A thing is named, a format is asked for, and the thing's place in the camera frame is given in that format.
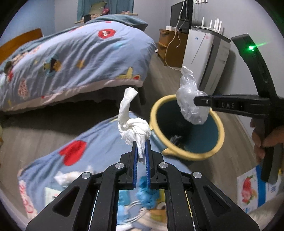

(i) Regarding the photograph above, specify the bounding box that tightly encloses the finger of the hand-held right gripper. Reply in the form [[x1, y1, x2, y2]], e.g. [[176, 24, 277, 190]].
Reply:
[[193, 95, 212, 108]]

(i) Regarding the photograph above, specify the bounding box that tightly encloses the white router with antennas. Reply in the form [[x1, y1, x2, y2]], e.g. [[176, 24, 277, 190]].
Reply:
[[200, 17, 223, 34]]

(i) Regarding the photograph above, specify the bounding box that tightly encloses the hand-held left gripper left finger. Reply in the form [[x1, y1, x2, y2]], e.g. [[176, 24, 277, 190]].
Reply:
[[25, 141, 138, 231]]

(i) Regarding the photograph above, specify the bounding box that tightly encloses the wooden headboard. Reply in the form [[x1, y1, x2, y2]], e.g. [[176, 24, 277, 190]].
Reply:
[[0, 28, 44, 65]]

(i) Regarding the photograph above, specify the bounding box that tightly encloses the white air purifier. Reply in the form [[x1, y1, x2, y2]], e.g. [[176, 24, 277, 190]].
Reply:
[[181, 26, 232, 94]]

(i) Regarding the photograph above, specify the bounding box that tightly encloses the person's right hand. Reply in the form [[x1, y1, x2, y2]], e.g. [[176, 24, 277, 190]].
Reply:
[[250, 118, 284, 165]]

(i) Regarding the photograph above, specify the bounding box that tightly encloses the white cable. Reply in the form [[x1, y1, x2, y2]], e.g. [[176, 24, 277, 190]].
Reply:
[[164, 0, 189, 72]]

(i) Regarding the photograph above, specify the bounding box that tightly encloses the white tissue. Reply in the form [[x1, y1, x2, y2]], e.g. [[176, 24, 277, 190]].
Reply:
[[54, 165, 96, 187], [117, 87, 152, 165]]

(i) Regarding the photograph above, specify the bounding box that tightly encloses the blue cartoon print blanket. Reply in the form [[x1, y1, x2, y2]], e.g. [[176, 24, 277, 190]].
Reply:
[[18, 111, 194, 231]]

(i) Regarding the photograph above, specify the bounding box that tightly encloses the clear plastic bag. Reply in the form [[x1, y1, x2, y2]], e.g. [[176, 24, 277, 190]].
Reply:
[[176, 65, 210, 125]]

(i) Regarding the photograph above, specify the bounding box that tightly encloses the blue printed duvet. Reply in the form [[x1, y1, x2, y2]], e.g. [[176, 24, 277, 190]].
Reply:
[[0, 16, 157, 112]]

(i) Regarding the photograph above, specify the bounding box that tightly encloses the printed box with blue edge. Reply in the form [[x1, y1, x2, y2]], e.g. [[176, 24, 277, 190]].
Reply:
[[236, 165, 283, 209]]

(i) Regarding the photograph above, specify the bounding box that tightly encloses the blue bin with yellow rim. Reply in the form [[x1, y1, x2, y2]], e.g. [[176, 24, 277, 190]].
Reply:
[[149, 94, 225, 162]]

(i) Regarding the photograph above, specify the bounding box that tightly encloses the black television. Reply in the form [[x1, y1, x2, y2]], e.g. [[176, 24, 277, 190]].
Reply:
[[170, 0, 194, 32]]

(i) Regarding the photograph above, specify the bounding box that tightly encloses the grey-blue folded blanket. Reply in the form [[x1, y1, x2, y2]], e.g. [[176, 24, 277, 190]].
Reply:
[[89, 14, 148, 32]]

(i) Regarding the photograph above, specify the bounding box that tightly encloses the teal curtain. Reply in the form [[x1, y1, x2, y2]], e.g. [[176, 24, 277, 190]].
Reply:
[[76, 0, 135, 23]]

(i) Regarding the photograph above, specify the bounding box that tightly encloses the wooden cabinet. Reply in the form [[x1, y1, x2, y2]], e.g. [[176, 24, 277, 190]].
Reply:
[[158, 28, 190, 68]]

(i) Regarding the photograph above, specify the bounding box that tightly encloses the dark grey bed skirt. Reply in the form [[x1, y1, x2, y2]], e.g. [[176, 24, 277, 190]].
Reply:
[[0, 79, 147, 116]]

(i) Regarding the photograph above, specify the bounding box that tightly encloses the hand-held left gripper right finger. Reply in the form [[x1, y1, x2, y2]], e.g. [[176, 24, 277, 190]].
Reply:
[[145, 140, 261, 231]]

